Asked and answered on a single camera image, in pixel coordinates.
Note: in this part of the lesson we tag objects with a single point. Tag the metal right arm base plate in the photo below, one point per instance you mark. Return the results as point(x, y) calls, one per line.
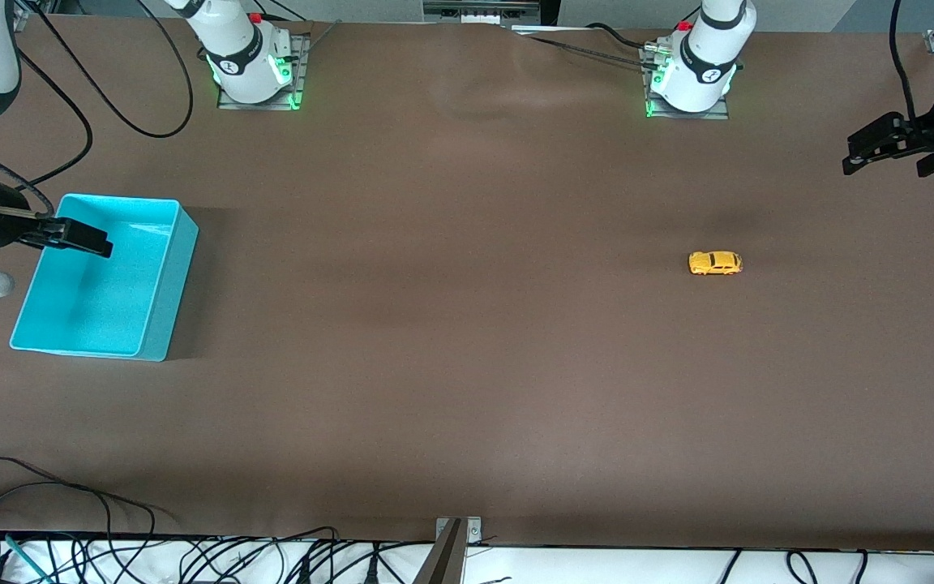
point(302, 81)

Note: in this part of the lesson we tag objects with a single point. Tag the yellow toy beetle car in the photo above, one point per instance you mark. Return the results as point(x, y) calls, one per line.
point(714, 263)

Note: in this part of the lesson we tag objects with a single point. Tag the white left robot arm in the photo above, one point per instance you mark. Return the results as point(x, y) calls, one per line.
point(702, 57)

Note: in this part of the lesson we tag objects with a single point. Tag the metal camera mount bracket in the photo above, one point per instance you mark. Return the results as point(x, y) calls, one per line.
point(447, 560)

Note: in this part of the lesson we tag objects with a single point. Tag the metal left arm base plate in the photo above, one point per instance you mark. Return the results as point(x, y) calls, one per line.
point(702, 115)

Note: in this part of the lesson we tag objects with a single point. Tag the grey power strip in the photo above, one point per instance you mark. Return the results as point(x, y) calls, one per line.
point(483, 10)

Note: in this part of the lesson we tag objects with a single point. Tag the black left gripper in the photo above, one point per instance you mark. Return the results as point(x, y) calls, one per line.
point(923, 133)

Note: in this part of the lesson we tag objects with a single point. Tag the brown table cover sheet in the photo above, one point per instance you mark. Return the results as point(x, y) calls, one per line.
point(467, 324)

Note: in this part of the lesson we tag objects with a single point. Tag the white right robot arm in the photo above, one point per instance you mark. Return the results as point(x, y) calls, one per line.
point(240, 49)

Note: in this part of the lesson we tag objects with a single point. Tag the turquoise plastic bin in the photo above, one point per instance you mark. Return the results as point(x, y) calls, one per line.
point(110, 284)

